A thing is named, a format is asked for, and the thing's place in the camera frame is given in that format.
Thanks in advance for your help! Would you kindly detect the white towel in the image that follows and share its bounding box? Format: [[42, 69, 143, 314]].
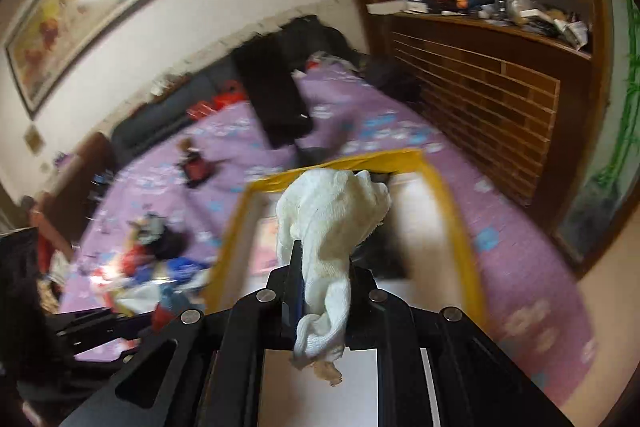
[[277, 168, 392, 387]]

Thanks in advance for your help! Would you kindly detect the pink tissue pack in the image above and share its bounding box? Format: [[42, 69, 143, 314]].
[[248, 217, 279, 275]]

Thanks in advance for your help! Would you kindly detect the brown armchair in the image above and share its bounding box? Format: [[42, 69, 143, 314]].
[[29, 132, 116, 259]]

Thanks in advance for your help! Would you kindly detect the purple floral tablecloth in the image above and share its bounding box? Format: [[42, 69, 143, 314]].
[[62, 65, 597, 404]]

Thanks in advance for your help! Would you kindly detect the black red small device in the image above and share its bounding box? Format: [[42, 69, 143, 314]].
[[178, 138, 218, 188]]

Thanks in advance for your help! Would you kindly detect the red bag on sofa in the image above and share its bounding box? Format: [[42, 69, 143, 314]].
[[186, 79, 247, 121]]

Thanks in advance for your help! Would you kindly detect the black phone on stand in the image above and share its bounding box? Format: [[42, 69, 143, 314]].
[[231, 34, 314, 148]]

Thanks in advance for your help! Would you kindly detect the yellow rimmed white tray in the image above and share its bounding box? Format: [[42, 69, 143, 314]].
[[203, 150, 487, 326]]

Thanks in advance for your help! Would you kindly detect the black sofa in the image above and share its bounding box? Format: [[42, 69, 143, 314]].
[[111, 15, 359, 168]]

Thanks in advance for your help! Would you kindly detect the wooden brick pattern sideboard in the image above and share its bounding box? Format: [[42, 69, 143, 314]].
[[367, 13, 599, 232]]

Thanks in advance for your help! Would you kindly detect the bamboo painted wall panel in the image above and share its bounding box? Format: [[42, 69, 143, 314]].
[[556, 0, 639, 265]]

